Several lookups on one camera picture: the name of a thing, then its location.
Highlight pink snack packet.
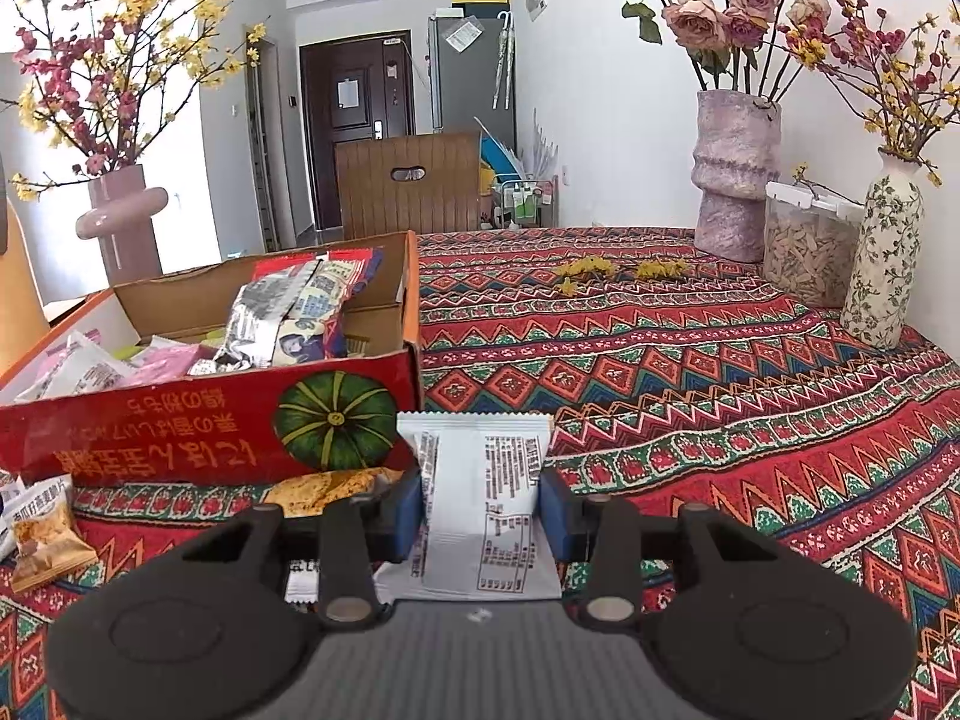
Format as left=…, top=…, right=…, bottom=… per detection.
left=129, top=339, right=205, bottom=383

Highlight small storage rack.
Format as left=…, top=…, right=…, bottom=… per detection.
left=491, top=172, right=560, bottom=230

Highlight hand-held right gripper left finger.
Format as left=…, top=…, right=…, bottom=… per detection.
left=180, top=467, right=425, bottom=631

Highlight fallen yellow petals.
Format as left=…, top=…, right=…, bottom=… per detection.
left=555, top=255, right=691, bottom=295

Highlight mauve glass vase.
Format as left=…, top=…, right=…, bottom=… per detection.
left=75, top=163, right=170, bottom=287

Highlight white snack packet black print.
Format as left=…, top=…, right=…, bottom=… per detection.
left=15, top=331, right=137, bottom=402
left=373, top=411, right=565, bottom=602

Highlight floral ceramic vase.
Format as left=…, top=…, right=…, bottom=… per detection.
left=840, top=150, right=925, bottom=350

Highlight white folded umbrella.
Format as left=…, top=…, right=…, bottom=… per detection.
left=491, top=11, right=518, bottom=112

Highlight white oat crisp packet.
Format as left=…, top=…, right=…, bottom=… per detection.
left=0, top=469, right=31, bottom=560
left=10, top=475, right=100, bottom=595

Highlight textured pink vase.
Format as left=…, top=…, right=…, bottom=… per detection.
left=690, top=90, right=782, bottom=263

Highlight red and yellow berry branches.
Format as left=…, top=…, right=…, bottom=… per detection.
left=780, top=0, right=960, bottom=188

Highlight dried pink roses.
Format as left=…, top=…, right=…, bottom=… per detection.
left=591, top=0, right=833, bottom=102

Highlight grey refrigerator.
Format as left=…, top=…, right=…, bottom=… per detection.
left=427, top=9, right=518, bottom=151

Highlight orange brown crisp packet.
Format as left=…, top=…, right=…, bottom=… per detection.
left=264, top=467, right=406, bottom=518

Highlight red silver snack packet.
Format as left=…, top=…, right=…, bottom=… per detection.
left=186, top=259, right=352, bottom=376

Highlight pink and yellow blossom branches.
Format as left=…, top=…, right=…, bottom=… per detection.
left=0, top=0, right=268, bottom=203

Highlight red cardboard box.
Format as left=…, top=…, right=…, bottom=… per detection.
left=0, top=231, right=422, bottom=488

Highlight white paper notice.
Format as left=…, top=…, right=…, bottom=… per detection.
left=444, top=17, right=487, bottom=53

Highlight dark brown door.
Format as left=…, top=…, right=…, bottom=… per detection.
left=298, top=34, right=415, bottom=233

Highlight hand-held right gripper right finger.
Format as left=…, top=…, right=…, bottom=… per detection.
left=538, top=467, right=781, bottom=631

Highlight small white snack packet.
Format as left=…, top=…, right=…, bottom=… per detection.
left=283, top=559, right=327, bottom=607

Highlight clear plastic seed container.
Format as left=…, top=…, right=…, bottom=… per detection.
left=763, top=181, right=865, bottom=308

